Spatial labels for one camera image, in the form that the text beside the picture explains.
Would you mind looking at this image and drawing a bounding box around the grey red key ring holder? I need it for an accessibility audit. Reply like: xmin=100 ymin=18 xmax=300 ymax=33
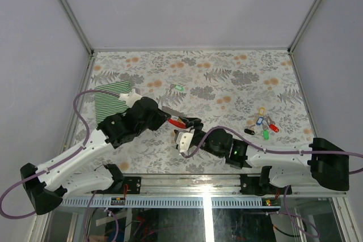
xmin=168 ymin=112 xmax=185 ymax=129

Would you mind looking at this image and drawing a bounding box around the red key tag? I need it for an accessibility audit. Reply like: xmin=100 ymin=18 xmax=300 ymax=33
xmin=269 ymin=124 xmax=280 ymax=133

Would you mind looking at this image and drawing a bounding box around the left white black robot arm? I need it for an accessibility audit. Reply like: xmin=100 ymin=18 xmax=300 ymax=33
xmin=20 ymin=97 xmax=171 ymax=215

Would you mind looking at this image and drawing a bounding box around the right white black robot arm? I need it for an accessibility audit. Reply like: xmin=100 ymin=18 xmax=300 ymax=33
xmin=175 ymin=118 xmax=349 ymax=196

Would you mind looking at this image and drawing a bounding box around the green key tag centre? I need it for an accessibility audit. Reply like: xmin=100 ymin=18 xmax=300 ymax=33
xmin=170 ymin=84 xmax=184 ymax=91

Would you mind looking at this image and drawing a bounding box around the green key tag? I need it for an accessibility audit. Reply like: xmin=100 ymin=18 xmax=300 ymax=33
xmin=170 ymin=84 xmax=184 ymax=91
xmin=263 ymin=130 xmax=269 ymax=140

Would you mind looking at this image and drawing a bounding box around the black key tag right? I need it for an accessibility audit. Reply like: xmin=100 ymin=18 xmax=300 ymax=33
xmin=244 ymin=129 xmax=255 ymax=135

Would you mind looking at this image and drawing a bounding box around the green striped cloth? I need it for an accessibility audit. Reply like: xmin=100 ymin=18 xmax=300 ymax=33
xmin=94 ymin=80 xmax=132 ymax=124

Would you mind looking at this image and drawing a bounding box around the blue key tag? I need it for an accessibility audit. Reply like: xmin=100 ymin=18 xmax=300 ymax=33
xmin=256 ymin=117 xmax=264 ymax=125

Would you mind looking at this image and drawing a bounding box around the green key tag right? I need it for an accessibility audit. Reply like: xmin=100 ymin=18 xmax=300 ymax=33
xmin=263 ymin=130 xmax=269 ymax=140

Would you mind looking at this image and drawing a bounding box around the yellow key tag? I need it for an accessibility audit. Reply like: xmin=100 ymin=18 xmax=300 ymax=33
xmin=258 ymin=107 xmax=265 ymax=116

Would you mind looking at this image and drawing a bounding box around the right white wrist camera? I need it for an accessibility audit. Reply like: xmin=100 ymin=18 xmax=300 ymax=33
xmin=174 ymin=129 xmax=195 ymax=155

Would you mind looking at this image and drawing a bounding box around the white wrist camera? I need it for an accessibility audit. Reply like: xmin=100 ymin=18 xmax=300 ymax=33
xmin=174 ymin=129 xmax=195 ymax=155
xmin=119 ymin=88 xmax=142 ymax=108

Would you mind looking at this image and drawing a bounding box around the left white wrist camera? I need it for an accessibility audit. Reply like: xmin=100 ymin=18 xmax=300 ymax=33
xmin=119 ymin=88 xmax=142 ymax=108

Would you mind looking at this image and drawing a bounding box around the aluminium front rail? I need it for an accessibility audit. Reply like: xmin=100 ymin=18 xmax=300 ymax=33
xmin=42 ymin=172 xmax=347 ymax=209

